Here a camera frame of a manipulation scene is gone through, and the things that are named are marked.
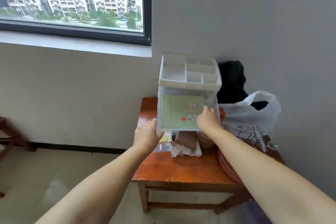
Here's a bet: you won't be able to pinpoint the person's left hand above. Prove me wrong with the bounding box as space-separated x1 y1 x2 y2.
134 118 165 153

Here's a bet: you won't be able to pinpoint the person's left forearm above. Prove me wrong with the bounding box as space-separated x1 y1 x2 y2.
34 143 155 224

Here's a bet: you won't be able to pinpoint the white folded paper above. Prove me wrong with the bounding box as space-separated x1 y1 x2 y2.
181 145 203 158

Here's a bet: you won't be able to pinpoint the white plastic bag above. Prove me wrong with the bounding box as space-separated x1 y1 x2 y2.
219 90 281 137

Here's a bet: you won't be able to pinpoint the small orange wooden table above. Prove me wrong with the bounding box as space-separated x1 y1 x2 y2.
131 97 285 214

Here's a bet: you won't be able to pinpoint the white window sill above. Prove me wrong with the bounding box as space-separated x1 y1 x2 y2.
0 31 153 58

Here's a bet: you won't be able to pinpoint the person's right forearm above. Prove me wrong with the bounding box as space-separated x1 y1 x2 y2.
212 129 336 224

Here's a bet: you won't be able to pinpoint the brown box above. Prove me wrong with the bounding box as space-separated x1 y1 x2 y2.
174 131 199 151

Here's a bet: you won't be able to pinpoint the white plastic organizer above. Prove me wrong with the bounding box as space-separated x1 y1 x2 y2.
157 54 223 106

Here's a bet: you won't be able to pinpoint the black cloth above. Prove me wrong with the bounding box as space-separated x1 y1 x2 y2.
251 101 269 111

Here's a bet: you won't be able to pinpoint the small brown bowl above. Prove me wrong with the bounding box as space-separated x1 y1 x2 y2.
197 132 218 149

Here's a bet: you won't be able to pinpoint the person's right hand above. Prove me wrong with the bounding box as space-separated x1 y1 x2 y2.
196 105 224 135

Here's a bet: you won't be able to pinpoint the green notebook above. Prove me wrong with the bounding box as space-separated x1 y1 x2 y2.
160 94 206 130

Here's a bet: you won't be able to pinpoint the black plastic bag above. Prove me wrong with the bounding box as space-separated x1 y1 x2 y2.
216 60 249 105

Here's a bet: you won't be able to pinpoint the dark wooden chair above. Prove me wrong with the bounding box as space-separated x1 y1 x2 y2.
0 116 37 198

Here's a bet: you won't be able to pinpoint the red bordered label stickers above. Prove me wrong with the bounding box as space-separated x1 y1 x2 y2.
170 143 183 158

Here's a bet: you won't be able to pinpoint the clear plastic drawer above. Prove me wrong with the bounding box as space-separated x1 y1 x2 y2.
156 94 222 134

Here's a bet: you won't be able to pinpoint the metal spiral wire rack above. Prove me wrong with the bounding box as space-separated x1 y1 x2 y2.
236 125 279 153

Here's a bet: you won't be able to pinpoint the black framed window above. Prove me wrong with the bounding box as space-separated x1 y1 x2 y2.
0 0 152 46

